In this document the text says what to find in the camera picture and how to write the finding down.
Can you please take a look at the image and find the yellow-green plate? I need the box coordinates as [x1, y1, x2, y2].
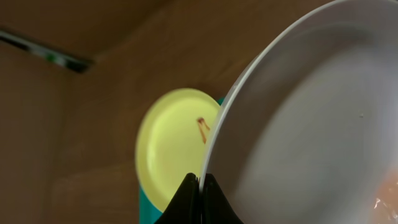
[134, 87, 221, 214]

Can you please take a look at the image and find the white plate with stain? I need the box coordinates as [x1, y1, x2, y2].
[200, 1, 397, 223]

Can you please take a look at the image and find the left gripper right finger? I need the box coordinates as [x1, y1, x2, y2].
[201, 174, 243, 224]

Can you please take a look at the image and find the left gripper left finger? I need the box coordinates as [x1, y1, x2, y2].
[155, 173, 199, 224]

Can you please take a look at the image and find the teal plastic tray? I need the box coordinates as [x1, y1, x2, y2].
[138, 96, 226, 224]

